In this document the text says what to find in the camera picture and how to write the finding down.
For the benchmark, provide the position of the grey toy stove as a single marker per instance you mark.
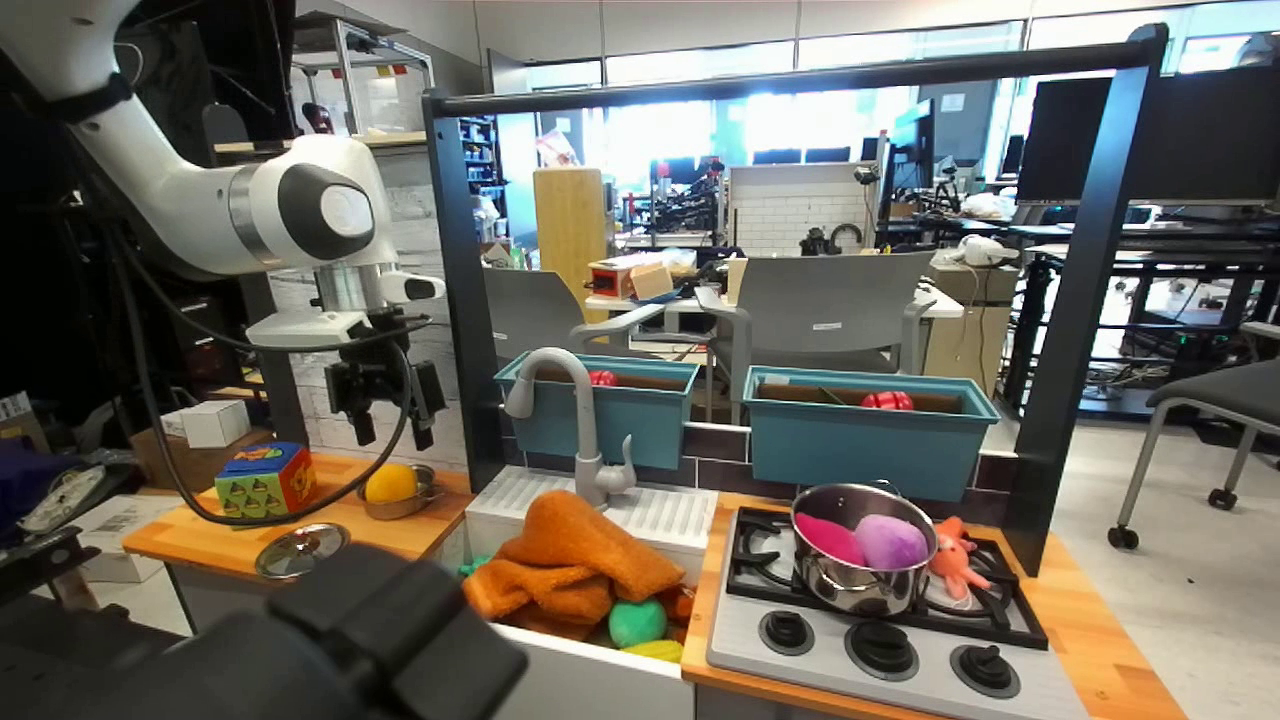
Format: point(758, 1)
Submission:
point(827, 664)

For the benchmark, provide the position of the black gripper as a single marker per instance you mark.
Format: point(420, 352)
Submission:
point(381, 365)

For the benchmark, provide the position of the wide grey chair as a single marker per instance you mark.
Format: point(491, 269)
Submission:
point(827, 307)

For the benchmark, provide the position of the colorful soft cube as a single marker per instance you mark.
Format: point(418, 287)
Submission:
point(261, 491)

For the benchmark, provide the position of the brown cardboard box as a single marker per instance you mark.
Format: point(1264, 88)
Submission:
point(164, 465)

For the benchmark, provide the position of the grey toy faucet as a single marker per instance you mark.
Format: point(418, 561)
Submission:
point(586, 426)

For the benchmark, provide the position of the black monitor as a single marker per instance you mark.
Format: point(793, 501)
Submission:
point(1175, 132)

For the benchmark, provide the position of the tan cardboard box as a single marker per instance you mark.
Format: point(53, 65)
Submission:
point(965, 332)

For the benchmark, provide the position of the white box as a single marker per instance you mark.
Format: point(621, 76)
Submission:
point(202, 420)

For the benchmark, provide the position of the orange plush toy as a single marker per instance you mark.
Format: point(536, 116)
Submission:
point(952, 554)

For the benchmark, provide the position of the narrow grey chair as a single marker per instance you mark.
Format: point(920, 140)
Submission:
point(528, 314)

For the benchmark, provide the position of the small teal bin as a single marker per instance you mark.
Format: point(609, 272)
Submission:
point(627, 426)

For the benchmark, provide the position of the small red toy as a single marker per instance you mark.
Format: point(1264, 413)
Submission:
point(601, 377)

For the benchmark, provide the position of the black padded object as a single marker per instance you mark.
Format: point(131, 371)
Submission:
point(265, 654)

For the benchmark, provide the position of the black kitchen frame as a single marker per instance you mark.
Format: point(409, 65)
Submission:
point(462, 264)

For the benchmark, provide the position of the silver pot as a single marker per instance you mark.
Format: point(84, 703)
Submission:
point(866, 588)

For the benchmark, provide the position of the yellow lemon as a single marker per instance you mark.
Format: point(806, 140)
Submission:
point(393, 485)

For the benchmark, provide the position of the orange towel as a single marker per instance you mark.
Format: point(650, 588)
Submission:
point(573, 554)

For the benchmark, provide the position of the small metal bowl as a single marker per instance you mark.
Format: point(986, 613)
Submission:
point(401, 508)

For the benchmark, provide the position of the silver lid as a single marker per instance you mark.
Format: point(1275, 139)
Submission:
point(303, 548)

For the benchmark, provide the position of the black stove knob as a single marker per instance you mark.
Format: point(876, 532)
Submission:
point(986, 670)
point(883, 645)
point(785, 631)

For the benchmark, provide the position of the yellow cabinet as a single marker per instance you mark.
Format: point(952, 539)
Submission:
point(569, 227)

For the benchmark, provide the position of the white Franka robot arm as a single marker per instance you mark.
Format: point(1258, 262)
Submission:
point(174, 200)

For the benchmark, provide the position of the yellow toy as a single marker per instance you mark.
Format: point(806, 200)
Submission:
point(656, 648)

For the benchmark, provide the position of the large teal bin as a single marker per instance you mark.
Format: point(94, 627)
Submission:
point(854, 445)

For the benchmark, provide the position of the green toy ball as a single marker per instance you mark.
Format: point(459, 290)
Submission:
point(638, 620)

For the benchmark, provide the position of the purple plush toy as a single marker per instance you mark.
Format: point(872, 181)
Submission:
point(891, 541)

